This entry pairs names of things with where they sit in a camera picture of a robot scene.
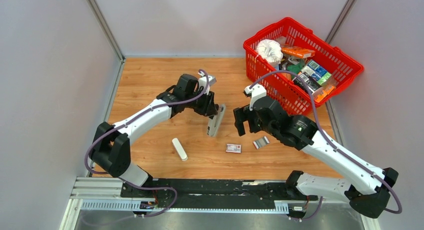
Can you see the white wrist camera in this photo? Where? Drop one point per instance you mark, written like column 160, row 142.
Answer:
column 205, row 83
column 255, row 92

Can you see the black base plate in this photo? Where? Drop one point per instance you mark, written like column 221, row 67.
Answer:
column 216, row 194

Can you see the white stapler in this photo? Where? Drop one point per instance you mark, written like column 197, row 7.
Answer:
column 179, row 149

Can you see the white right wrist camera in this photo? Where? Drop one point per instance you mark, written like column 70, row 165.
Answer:
column 255, row 92

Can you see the grey stapler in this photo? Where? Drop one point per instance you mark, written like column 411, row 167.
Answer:
column 215, row 123

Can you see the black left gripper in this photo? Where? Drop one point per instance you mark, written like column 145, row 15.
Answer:
column 209, row 108

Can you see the open staple box tray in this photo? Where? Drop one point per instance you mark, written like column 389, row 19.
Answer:
column 259, row 143

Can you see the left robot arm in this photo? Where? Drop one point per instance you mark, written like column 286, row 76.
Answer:
column 111, row 147

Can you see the blue green box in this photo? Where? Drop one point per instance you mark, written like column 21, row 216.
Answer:
column 317, row 72

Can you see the black white box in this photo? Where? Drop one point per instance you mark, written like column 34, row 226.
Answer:
column 305, row 82

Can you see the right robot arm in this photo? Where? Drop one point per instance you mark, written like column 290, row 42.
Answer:
column 366, row 188

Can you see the red plastic basket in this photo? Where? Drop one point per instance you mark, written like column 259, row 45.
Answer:
column 293, row 99

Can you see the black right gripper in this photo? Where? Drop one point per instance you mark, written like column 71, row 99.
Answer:
column 242, row 114

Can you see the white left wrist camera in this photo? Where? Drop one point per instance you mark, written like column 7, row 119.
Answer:
column 205, row 83

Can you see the red white staple box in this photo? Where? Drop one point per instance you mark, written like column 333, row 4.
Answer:
column 233, row 148

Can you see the white crumpled bag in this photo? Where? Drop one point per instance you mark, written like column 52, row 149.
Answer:
column 270, row 50

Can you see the orange box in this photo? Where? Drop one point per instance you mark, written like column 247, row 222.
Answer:
column 297, row 51

